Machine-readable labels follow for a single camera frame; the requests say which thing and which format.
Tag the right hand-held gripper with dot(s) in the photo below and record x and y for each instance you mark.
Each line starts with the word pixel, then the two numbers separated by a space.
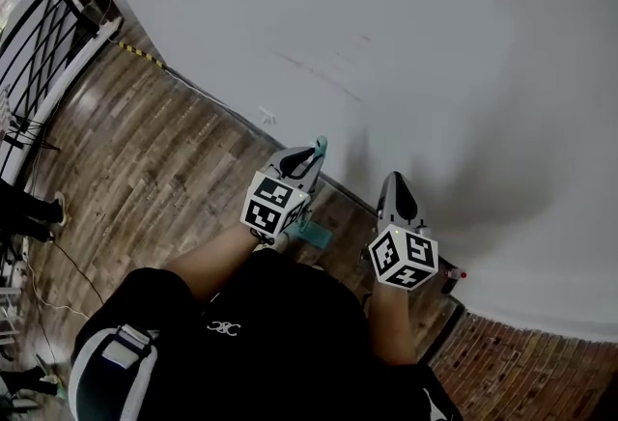
pixel 403 260

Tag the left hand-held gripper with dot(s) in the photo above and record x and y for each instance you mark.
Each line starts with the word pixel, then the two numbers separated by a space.
pixel 270 206

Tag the green grey mop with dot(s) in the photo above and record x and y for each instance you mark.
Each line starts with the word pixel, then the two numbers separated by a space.
pixel 316 235

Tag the person's left forearm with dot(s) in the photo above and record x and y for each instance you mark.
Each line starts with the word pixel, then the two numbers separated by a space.
pixel 219 260

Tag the person's right forearm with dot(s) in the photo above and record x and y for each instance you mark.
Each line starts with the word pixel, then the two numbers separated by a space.
pixel 391 327

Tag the bottle with red cap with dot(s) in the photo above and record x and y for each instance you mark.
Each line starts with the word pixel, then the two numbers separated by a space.
pixel 454 275

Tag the person's black shirt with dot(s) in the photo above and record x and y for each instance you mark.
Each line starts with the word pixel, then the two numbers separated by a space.
pixel 289 351

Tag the black tripod stand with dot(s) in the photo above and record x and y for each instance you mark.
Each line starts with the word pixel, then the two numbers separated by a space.
pixel 29 134

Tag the black metal railing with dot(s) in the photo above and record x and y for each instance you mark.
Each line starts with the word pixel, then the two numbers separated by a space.
pixel 41 37

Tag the white wall outlet with plug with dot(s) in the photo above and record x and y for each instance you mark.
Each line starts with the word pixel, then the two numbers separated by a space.
pixel 267 116

